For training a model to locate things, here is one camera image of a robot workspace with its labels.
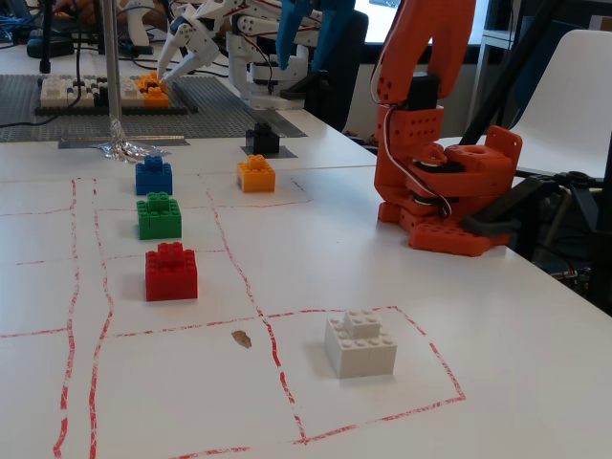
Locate blue-grey tape strip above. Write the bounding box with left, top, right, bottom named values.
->
left=57, top=135, right=186, bottom=150

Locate red lego block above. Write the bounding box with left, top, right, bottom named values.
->
left=144, top=242, right=200, bottom=303

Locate white lego block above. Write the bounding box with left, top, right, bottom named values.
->
left=323, top=308, right=399, bottom=381

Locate grey lego baseplate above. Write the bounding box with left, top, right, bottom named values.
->
left=0, top=74, right=308, bottom=143

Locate black office chair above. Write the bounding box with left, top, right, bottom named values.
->
left=305, top=9, right=370, bottom=133

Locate white black orange brick structure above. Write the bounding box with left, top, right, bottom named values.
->
left=33, top=71, right=200, bottom=118

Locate crumpled aluminium foil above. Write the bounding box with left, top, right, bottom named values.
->
left=90, top=119, right=171, bottom=166

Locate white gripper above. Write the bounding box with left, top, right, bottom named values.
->
left=157, top=0, right=231, bottom=82

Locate silver duct tape strip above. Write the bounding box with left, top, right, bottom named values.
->
left=243, top=105, right=308, bottom=140

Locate white handle device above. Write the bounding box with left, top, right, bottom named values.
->
left=117, top=0, right=155, bottom=56

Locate black lego block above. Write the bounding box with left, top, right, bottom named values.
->
left=245, top=122, right=281, bottom=155

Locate yellow lego block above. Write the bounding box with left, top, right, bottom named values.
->
left=236, top=154, right=277, bottom=194

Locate orange robot base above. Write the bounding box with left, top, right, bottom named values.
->
left=377, top=126, right=523, bottom=260

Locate green lego block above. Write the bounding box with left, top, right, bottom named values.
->
left=136, top=191, right=184, bottom=241

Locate blue lego block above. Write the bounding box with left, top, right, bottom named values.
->
left=134, top=155, right=174, bottom=197

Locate arm servo cable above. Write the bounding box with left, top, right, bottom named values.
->
left=370, top=61, right=456, bottom=222

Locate white plastic chair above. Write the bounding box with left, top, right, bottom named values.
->
left=506, top=29, right=612, bottom=179

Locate metal pole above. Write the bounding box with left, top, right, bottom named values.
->
left=99, top=0, right=124, bottom=144

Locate black tripod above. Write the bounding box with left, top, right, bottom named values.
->
left=457, top=0, right=582, bottom=147

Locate black vertical stand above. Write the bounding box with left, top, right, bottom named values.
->
left=37, top=0, right=55, bottom=74

